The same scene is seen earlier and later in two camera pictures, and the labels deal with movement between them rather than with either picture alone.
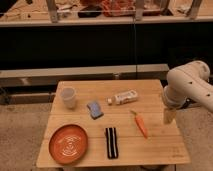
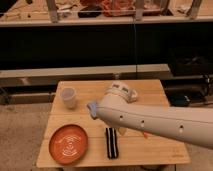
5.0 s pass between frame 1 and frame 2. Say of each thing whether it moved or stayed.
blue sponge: stayed
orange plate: stayed
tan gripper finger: moved
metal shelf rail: stayed
